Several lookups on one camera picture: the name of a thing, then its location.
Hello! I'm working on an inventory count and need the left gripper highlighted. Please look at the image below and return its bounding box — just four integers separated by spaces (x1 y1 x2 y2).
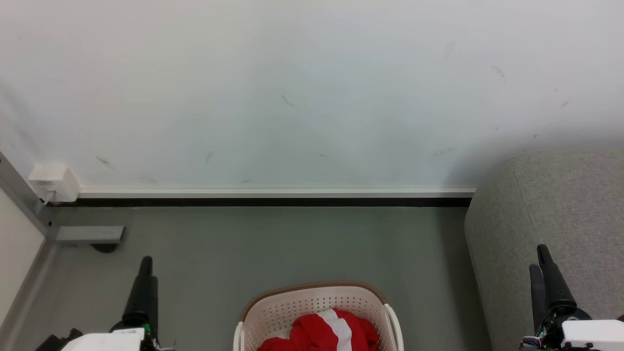
110 256 162 351

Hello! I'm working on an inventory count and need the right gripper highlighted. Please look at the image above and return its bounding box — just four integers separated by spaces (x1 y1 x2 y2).
521 244 593 351

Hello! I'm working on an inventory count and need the red and white garment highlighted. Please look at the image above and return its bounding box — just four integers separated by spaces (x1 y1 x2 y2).
257 308 380 351

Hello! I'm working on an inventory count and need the white perforated laundry basket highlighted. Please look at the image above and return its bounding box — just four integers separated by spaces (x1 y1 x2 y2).
233 281 404 351

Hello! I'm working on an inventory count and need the grey metal foot bar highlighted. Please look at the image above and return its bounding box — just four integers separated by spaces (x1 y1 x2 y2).
54 226 125 244

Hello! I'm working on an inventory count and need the grey fabric sofa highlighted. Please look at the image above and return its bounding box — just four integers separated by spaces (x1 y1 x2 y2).
464 149 624 351

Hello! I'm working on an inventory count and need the white partition panel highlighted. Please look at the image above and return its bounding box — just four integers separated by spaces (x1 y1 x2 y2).
0 188 46 325

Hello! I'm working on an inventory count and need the white and black baseboard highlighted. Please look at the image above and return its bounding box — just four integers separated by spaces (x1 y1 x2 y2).
78 188 476 208

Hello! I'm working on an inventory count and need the white wall outlet box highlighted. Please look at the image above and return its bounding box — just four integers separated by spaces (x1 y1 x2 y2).
28 163 81 203

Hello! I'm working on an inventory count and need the grey metal partition frame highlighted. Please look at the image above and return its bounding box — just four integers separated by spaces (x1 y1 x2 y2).
0 151 59 351

